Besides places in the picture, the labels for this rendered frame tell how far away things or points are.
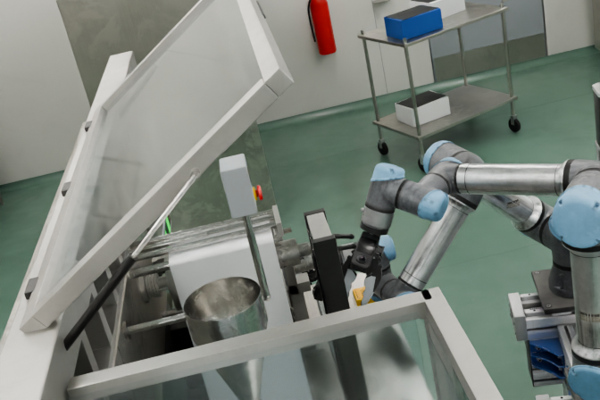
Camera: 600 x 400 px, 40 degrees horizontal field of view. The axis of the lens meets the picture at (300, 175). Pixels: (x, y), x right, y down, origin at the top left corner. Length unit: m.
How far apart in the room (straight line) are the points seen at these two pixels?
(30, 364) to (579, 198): 1.10
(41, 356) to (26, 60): 5.65
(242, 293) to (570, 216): 0.70
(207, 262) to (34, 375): 0.74
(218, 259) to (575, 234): 0.77
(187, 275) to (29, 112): 5.14
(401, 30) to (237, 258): 3.56
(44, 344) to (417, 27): 4.29
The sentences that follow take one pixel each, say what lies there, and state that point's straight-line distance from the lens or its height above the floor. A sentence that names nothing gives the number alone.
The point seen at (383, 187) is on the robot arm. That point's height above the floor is 1.43.
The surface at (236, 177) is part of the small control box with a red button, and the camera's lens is 1.51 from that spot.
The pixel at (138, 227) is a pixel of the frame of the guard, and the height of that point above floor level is 1.78.
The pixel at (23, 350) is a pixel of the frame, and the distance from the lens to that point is 1.26.
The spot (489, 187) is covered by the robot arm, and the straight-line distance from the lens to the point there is 1.99.
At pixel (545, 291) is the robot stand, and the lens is 2.63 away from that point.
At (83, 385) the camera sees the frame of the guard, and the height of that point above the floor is 1.60.
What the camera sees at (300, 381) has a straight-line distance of 1.12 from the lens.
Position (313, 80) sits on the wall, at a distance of 6.79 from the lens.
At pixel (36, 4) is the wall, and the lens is 6.68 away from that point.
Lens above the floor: 2.26
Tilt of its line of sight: 23 degrees down
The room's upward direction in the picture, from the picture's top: 12 degrees counter-clockwise
